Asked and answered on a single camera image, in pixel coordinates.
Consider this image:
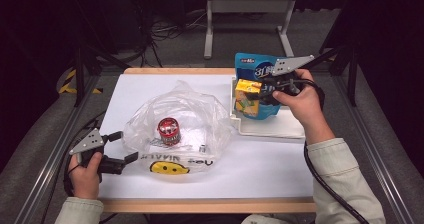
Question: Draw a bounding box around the white plastic tray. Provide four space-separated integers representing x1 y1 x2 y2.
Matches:
229 76 306 139

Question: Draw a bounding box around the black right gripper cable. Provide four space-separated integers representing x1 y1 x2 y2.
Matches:
288 78 370 224

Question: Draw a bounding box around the yellow black striped tape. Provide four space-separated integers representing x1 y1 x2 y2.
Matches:
58 68 103 95

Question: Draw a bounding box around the tangle of black cables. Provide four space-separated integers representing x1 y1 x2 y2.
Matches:
139 3 208 42

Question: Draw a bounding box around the translucent plastic bag with smiley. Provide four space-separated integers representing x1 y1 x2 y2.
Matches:
122 80 236 184

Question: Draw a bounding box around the white metal stand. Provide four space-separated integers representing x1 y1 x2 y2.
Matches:
203 0 299 60

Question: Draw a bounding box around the black metal stand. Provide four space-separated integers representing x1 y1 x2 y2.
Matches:
71 33 131 108
299 45 359 107

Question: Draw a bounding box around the aluminium rail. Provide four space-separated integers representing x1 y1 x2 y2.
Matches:
13 75 101 224
331 75 419 224

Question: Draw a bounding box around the red round can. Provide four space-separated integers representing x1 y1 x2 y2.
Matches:
157 117 182 147

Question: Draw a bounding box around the yellow box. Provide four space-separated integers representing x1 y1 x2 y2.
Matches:
234 78 263 119

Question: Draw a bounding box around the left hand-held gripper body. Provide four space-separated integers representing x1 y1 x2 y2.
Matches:
68 127 126 176

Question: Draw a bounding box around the person's right hand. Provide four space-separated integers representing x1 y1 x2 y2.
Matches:
272 68 335 146

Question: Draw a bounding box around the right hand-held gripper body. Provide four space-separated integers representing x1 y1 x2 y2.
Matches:
261 54 315 107

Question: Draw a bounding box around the person's left hand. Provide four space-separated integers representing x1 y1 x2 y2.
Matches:
68 150 104 200

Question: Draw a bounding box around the blue snack pouch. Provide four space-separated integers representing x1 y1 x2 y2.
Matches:
234 52 293 120

